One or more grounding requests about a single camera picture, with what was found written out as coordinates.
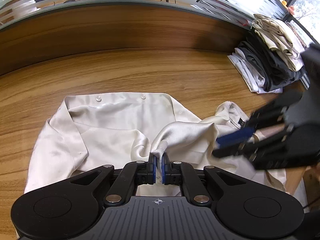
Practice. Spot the window with dark frame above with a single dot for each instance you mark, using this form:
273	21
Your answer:
307	0

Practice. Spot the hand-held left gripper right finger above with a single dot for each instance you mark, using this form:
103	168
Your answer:
163	167

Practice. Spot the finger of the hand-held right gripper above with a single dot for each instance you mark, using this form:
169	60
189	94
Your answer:
270	112
235	137

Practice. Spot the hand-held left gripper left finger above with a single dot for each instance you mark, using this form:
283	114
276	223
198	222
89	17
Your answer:
154	167

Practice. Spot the cream satin shirt with snaps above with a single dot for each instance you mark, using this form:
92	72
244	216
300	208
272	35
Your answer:
105	135

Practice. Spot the folded dark grey garment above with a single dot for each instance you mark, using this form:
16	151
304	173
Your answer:
270	67

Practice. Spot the cardboard box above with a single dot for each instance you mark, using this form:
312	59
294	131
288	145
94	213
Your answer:
311	185

